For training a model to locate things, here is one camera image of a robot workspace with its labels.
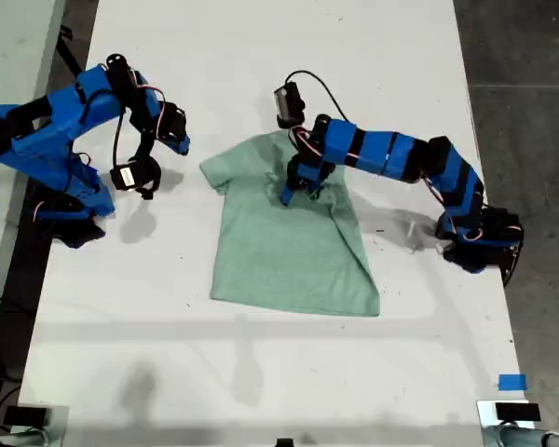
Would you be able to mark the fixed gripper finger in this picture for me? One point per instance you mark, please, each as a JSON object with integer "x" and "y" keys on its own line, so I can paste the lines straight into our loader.
{"x": 179, "y": 145}
{"x": 319, "y": 186}

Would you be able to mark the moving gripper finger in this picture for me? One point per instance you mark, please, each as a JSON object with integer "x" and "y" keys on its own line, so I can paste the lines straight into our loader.
{"x": 164, "y": 140}
{"x": 290, "y": 193}

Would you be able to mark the pale green T-shirt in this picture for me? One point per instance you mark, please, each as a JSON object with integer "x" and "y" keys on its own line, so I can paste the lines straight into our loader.
{"x": 284, "y": 261}

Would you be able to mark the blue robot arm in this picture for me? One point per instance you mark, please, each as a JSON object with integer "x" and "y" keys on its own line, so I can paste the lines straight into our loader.
{"x": 400, "y": 153}
{"x": 51, "y": 125}

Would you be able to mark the black arm base clamp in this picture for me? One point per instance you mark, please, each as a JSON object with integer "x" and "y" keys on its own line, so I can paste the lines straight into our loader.
{"x": 510, "y": 274}

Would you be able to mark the black stand leg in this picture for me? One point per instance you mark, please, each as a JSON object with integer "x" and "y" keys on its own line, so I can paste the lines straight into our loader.
{"x": 72, "y": 56}

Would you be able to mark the pale side table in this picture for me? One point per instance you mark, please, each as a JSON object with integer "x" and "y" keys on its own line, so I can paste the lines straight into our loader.
{"x": 9, "y": 56}

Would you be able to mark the small black object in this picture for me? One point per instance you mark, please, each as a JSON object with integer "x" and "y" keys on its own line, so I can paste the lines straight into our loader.
{"x": 284, "y": 442}

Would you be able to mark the blue tape square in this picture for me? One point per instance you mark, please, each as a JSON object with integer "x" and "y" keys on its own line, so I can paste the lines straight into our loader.
{"x": 512, "y": 383}

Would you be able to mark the small black box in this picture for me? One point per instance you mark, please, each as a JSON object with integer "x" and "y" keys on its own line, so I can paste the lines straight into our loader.
{"x": 517, "y": 412}
{"x": 28, "y": 415}

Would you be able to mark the pale grey tube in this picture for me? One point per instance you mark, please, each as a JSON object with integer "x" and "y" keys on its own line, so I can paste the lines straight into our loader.
{"x": 18, "y": 440}
{"x": 517, "y": 437}

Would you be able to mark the camera black stalk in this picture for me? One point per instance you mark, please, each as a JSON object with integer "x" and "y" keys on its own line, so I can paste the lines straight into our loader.
{"x": 146, "y": 144}
{"x": 289, "y": 123}

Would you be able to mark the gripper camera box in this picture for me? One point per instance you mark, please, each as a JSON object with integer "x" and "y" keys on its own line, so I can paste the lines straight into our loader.
{"x": 286, "y": 102}
{"x": 126, "y": 177}

